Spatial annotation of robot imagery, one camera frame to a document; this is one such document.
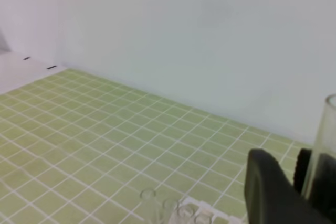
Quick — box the green checked tablecloth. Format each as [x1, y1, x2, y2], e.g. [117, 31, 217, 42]
[1, 69, 304, 223]

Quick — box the white plastic test tube rack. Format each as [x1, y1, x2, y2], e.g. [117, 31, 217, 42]
[175, 197, 245, 223]

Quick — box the clear glass test tube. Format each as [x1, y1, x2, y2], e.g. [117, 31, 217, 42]
[302, 94, 335, 199]

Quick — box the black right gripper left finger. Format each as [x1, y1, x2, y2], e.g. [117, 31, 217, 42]
[244, 149, 335, 223]

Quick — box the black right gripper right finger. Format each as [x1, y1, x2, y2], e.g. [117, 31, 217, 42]
[293, 148, 335, 216]

